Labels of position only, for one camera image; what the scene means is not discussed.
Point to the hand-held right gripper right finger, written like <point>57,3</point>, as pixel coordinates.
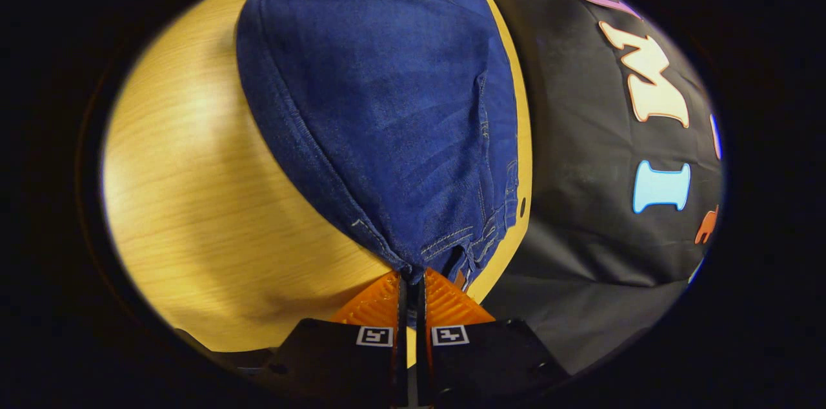
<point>421,312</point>

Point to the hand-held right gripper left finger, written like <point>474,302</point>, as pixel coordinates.
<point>402,312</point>

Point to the blue denim jeans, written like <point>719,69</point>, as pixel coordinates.
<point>387,106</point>

